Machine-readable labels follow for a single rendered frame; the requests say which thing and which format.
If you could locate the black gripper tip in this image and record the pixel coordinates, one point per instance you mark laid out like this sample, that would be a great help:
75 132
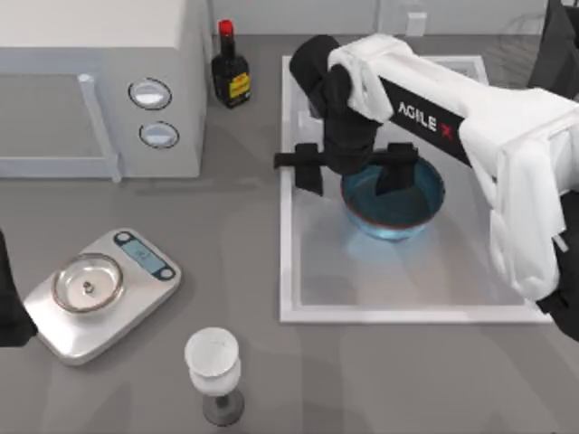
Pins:
11 307

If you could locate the white goblet with grey base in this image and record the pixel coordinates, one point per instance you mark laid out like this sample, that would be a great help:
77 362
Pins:
211 357

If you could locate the pale microwave oven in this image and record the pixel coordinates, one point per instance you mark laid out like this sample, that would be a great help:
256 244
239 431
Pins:
54 113

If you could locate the white sink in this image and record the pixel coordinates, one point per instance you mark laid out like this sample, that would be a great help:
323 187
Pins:
407 289

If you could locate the blue glass bowl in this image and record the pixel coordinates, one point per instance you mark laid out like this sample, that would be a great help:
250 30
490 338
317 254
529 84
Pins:
407 212

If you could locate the silver kitchen scale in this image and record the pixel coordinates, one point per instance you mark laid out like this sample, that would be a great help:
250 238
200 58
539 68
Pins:
135 289

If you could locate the black bottle with red cap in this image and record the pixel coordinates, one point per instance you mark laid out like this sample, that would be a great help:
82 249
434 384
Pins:
231 79

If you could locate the round microwave knob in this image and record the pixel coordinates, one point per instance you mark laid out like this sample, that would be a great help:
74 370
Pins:
158 134
149 93

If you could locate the white wall socket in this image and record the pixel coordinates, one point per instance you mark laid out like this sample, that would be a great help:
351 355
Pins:
416 24

